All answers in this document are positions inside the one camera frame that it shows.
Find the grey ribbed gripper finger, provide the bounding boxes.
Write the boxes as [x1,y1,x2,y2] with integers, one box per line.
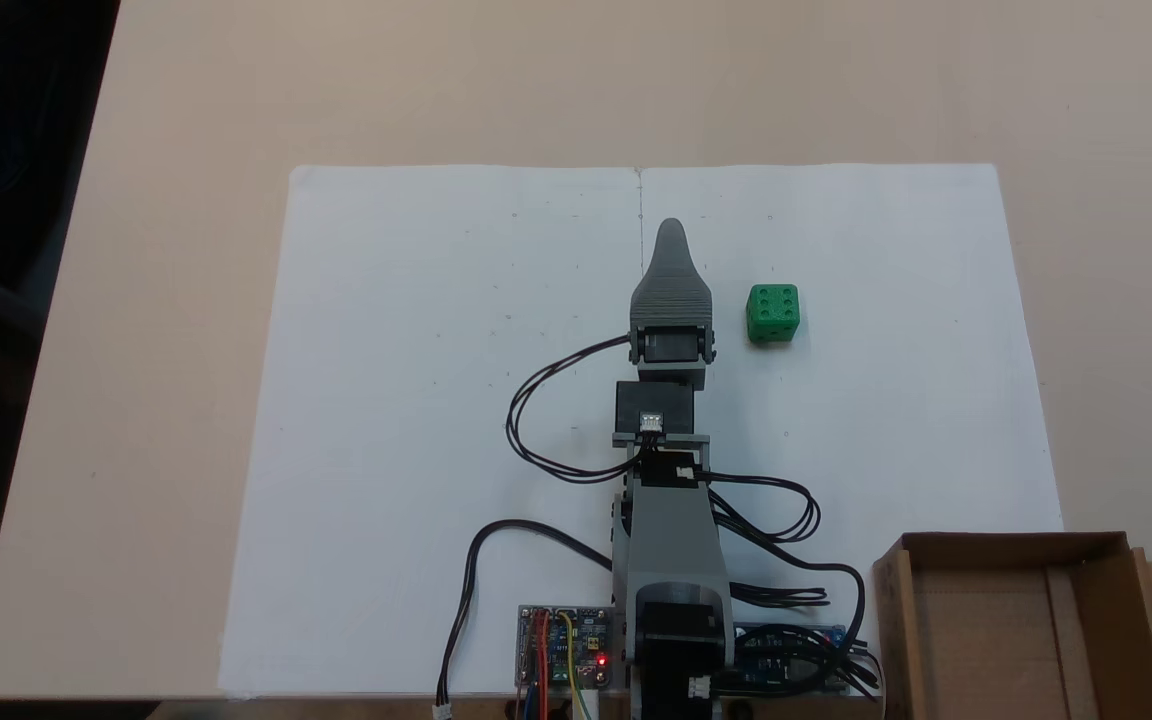
[629,218,717,364]

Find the green dice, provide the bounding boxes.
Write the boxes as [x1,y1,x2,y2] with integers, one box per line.
[746,284,801,345]

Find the white paper sheet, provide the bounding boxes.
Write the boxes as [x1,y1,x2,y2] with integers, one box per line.
[639,163,1065,698]
[219,165,645,698]

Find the green circuit board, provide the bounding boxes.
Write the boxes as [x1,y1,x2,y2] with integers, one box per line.
[517,604,614,693]

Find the blue circuit board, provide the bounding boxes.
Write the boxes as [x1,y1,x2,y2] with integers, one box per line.
[734,622,852,693]

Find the brown cardboard box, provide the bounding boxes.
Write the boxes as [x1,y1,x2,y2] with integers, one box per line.
[871,530,1152,720]

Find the black gripper motor cable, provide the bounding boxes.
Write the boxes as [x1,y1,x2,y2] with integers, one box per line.
[506,336,642,485]

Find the black elbow motor cable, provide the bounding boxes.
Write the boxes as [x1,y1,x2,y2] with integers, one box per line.
[706,474,823,549]

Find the black cable with white plug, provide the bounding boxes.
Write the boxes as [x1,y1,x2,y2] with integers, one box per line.
[434,518,617,719]

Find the black shoulder motor cable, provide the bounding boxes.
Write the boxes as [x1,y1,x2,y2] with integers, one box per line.
[726,560,882,696]

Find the coloured jumper wire bundle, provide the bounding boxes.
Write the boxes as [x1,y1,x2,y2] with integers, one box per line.
[521,610,602,720]

